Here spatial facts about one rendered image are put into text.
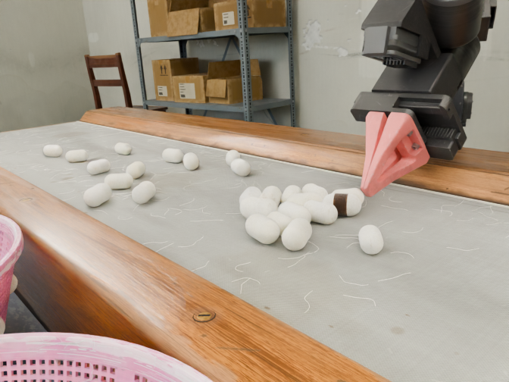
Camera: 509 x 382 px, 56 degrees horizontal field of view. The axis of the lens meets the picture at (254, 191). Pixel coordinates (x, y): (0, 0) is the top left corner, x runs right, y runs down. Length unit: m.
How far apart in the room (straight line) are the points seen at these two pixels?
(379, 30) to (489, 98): 2.09
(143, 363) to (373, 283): 0.17
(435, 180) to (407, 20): 0.17
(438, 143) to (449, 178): 0.05
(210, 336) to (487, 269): 0.21
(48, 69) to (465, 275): 4.83
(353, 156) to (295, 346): 0.40
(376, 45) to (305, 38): 2.59
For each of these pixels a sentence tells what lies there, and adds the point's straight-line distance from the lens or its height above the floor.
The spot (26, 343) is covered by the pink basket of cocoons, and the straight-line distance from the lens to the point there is 0.26.
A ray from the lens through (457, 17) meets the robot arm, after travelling 0.49.
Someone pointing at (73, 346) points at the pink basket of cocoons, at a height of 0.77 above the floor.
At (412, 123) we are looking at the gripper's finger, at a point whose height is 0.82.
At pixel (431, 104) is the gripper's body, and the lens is 0.48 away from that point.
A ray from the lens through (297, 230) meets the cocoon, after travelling 0.37.
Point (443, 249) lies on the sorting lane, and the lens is 0.39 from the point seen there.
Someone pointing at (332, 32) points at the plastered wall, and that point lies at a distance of 2.92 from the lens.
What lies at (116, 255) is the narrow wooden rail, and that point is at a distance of 0.34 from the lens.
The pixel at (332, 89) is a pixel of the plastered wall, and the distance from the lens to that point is 2.94.
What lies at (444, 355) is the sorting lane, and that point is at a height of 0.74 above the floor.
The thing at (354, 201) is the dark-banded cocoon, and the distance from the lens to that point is 0.44.
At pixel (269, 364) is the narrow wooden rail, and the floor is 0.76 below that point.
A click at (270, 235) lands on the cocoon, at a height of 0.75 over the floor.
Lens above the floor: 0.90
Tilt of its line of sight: 17 degrees down
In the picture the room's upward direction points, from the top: 3 degrees counter-clockwise
